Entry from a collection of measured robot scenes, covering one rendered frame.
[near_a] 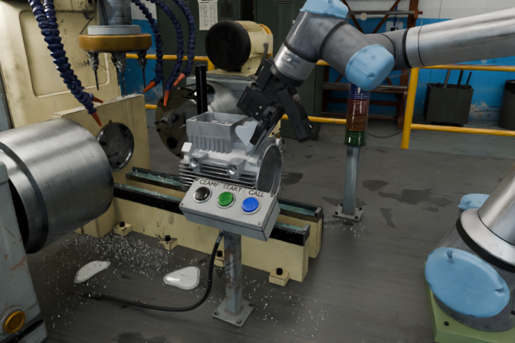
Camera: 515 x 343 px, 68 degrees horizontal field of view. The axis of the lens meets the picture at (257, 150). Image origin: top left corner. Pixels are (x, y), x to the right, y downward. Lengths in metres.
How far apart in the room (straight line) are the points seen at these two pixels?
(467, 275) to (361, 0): 5.39
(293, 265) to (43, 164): 0.56
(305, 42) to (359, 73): 0.12
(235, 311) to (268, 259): 0.16
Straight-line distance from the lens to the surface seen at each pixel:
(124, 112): 1.21
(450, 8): 5.94
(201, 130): 0.90
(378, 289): 0.94
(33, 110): 1.17
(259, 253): 0.93
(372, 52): 0.66
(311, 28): 0.70
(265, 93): 0.78
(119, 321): 0.88
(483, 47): 0.73
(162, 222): 1.06
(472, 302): 0.69
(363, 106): 1.08
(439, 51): 0.75
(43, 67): 1.19
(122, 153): 1.21
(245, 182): 0.84
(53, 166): 0.82
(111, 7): 1.05
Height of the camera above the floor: 1.38
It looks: 19 degrees down
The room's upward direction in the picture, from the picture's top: straight up
